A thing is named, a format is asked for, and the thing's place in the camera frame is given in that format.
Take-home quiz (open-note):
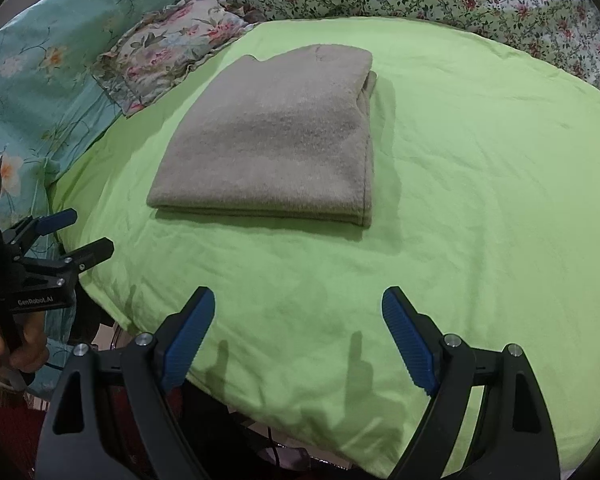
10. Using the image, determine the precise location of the red sweater left forearm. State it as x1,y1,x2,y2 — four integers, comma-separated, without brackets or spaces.
0,387,45,479

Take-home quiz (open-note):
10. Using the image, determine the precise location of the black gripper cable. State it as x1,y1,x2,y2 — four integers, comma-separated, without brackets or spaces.
258,421,286,470

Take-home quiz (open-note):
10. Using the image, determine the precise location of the beige knitted sweater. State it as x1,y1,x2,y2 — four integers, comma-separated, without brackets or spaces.
147,44,376,228

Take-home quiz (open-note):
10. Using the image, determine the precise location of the teal floral pillow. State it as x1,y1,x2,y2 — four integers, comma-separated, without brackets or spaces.
0,0,196,401

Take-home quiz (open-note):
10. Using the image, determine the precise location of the pink floral ruffled cushion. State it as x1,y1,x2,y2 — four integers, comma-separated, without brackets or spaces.
92,0,253,117

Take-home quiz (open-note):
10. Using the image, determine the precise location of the person's left hand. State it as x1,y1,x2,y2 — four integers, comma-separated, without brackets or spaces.
0,311,51,373

